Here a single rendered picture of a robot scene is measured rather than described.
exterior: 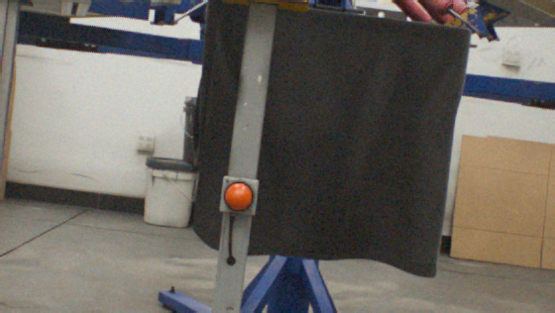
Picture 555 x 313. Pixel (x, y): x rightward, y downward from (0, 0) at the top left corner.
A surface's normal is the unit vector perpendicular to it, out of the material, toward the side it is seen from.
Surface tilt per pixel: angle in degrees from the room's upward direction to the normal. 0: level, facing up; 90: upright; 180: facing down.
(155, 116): 90
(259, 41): 90
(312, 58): 92
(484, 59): 90
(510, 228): 78
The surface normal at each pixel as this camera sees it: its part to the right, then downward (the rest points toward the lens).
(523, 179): 0.01, -0.15
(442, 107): 0.04, 0.15
